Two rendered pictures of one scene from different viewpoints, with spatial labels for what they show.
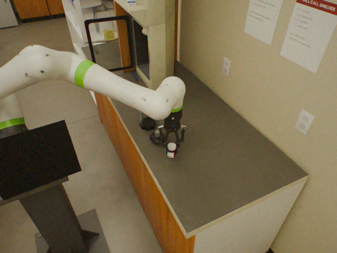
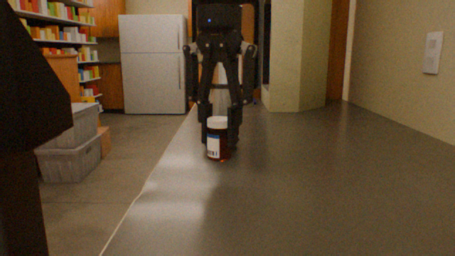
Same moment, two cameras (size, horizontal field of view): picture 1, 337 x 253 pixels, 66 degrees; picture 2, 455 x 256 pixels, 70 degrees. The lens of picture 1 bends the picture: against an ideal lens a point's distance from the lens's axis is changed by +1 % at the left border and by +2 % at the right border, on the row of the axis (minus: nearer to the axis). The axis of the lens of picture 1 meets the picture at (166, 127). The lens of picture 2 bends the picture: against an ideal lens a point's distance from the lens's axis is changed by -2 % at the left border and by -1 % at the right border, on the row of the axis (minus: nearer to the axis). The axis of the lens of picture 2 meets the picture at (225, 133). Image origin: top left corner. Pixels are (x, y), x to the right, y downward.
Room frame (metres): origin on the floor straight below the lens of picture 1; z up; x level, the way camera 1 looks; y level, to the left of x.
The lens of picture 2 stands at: (0.42, -0.29, 1.16)
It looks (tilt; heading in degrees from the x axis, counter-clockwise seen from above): 14 degrees down; 26
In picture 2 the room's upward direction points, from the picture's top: straight up
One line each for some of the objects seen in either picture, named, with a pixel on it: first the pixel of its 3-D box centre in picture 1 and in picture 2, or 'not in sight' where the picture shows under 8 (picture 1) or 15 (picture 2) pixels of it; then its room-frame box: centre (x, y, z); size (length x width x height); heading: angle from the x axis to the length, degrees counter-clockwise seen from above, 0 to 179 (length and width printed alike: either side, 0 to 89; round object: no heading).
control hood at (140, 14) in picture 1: (129, 11); not in sight; (1.70, 0.23, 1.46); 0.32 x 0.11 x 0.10; 26
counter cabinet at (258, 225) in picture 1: (161, 139); not in sight; (1.60, 0.04, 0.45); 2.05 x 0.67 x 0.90; 26
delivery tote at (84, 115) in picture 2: not in sight; (68, 124); (2.49, 2.40, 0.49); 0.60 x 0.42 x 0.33; 26
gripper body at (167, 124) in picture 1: (171, 124); (219, 34); (0.93, -0.02, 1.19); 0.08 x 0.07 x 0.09; 92
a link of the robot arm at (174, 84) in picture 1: (171, 93); not in sight; (0.92, -0.02, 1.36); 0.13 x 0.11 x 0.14; 154
